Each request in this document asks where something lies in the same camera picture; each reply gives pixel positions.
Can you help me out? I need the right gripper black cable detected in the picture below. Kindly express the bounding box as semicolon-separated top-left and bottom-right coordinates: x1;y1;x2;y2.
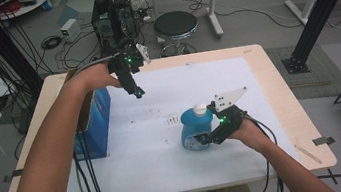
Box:
241;111;286;192

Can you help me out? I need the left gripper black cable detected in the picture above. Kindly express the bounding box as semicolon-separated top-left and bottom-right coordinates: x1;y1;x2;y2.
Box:
59;54;140;192

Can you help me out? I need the round white table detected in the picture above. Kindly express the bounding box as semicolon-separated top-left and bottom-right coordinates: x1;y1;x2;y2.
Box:
0;0;55;22

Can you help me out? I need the thin wooden stick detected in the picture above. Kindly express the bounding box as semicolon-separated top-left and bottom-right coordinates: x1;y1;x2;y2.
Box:
294;140;323;167

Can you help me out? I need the black computer tower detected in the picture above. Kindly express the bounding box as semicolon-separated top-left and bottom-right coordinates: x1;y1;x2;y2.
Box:
87;0;143;59

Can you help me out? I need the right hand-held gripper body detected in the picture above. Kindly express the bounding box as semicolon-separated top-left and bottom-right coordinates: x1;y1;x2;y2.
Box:
204;86;255;147

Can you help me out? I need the blue cardboard box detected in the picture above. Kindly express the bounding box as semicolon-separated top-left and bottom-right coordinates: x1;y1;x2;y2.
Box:
63;64;119;163

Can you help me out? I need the grey floor mat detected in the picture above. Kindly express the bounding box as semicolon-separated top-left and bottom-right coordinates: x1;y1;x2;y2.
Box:
264;38;341;106

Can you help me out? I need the person's right hand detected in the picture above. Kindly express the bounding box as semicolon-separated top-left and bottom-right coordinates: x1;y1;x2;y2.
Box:
225;114;273;158

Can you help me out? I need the person's left hand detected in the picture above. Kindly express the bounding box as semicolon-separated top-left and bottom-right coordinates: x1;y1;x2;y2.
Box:
77;60;125;94

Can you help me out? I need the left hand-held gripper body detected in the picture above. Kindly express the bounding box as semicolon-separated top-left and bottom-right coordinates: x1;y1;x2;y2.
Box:
105;38;153;79

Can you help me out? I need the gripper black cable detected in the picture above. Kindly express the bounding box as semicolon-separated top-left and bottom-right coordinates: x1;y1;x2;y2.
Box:
59;54;140;192
241;111;286;192

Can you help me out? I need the tangle of black floor cables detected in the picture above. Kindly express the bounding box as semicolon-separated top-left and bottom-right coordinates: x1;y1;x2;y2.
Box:
52;28;105;72

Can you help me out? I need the black round stool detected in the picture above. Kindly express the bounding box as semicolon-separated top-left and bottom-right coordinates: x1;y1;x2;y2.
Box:
151;8;203;59

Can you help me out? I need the blue bottle with white cap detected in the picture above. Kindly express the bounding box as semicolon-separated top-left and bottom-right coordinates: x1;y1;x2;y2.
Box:
176;101;219;154

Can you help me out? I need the coiled black cable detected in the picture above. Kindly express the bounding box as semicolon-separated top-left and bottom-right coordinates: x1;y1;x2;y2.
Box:
39;34;65;51

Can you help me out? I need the white table mat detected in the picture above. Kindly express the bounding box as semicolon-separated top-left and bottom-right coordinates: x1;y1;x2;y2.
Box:
47;50;303;192

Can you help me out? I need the small white device box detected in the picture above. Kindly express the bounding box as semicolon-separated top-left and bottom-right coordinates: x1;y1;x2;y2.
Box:
58;17;84;45

